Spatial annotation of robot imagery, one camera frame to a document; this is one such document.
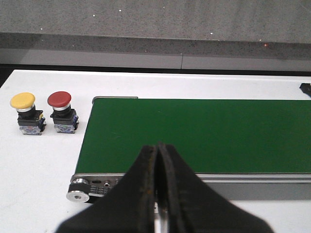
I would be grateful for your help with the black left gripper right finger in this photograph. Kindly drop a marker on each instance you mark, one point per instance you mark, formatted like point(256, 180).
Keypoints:
point(193, 207)

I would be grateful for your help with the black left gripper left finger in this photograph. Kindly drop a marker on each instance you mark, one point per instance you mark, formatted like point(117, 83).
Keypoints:
point(127, 208)

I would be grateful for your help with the silver conveyor end roller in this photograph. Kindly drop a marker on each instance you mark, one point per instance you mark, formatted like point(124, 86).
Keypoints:
point(78, 190)

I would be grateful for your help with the green conveyor belt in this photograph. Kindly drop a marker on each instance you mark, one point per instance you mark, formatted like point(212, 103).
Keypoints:
point(212, 136)

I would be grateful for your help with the red mushroom push button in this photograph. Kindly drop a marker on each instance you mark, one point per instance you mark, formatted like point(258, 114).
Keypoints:
point(64, 117)

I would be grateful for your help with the yellow mushroom push button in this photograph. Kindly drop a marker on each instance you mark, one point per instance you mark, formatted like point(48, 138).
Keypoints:
point(30, 120)

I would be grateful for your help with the grey stone slab shelf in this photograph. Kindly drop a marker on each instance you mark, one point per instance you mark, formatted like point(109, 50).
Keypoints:
point(264, 28)

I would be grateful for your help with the aluminium conveyor side rail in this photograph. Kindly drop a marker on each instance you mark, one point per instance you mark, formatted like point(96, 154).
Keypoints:
point(268, 186)

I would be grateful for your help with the black sensor with cable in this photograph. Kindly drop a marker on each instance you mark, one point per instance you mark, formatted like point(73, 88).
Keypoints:
point(306, 88)

